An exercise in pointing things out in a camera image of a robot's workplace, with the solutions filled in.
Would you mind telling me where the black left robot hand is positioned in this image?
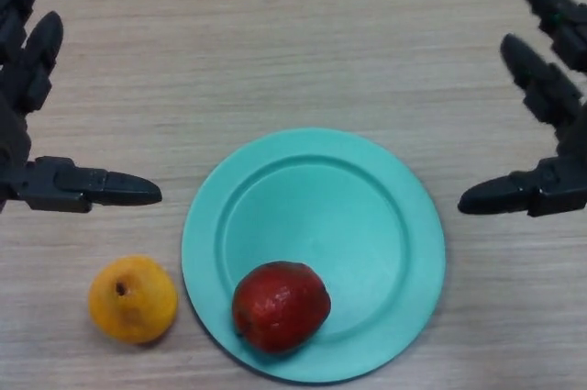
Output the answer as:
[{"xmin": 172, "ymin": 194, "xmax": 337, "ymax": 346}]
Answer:
[{"xmin": 0, "ymin": 0, "xmax": 163, "ymax": 215}]

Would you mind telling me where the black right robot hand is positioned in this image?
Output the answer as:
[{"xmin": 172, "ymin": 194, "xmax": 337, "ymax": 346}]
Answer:
[{"xmin": 458, "ymin": 0, "xmax": 587, "ymax": 218}]

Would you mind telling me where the red apple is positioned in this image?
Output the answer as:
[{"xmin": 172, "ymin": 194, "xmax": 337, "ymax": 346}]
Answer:
[{"xmin": 231, "ymin": 261, "xmax": 332, "ymax": 354}]

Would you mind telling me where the green round plate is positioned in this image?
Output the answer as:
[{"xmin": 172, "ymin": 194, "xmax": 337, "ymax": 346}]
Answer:
[{"xmin": 181, "ymin": 128, "xmax": 448, "ymax": 372}]

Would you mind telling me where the yellow pear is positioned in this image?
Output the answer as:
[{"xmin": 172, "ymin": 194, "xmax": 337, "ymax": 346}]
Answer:
[{"xmin": 87, "ymin": 255, "xmax": 179, "ymax": 345}]

